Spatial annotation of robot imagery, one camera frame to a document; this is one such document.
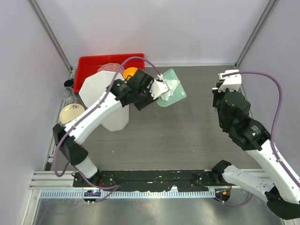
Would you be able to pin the beige plate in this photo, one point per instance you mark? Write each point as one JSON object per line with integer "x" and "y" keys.
{"x": 70, "y": 112}

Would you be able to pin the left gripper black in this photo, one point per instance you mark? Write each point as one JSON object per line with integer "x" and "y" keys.
{"x": 151, "y": 99}

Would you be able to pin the orange bowl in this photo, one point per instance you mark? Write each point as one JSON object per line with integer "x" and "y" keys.
{"x": 129, "y": 72}

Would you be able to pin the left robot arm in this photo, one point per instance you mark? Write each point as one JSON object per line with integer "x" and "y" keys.
{"x": 136, "y": 87}

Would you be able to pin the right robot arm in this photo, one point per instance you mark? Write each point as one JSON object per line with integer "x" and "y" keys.
{"x": 281, "y": 193}

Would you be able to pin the black cup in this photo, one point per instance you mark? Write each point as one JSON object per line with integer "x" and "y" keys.
{"x": 69, "y": 83}

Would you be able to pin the clear measuring cup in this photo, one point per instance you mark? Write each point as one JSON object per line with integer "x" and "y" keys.
{"x": 69, "y": 96}

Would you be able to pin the red plastic tray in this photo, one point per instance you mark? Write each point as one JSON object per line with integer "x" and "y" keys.
{"x": 89, "y": 65}

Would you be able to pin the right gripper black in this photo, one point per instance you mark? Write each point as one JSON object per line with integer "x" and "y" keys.
{"x": 216, "y": 93}

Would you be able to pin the green dustpan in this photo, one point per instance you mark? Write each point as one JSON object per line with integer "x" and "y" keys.
{"x": 179, "y": 93}

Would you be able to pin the white slotted cable duct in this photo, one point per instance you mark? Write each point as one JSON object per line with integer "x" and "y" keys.
{"x": 95, "y": 194}

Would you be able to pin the pink dotted plate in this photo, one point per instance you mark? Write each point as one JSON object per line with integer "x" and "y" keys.
{"x": 111, "y": 67}

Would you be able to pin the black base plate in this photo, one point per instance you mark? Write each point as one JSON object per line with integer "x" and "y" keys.
{"x": 156, "y": 180}

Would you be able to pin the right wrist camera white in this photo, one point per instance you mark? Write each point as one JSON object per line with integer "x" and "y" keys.
{"x": 231, "y": 80}

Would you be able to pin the large paper scrap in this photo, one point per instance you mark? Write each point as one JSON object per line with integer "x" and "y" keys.
{"x": 172, "y": 85}

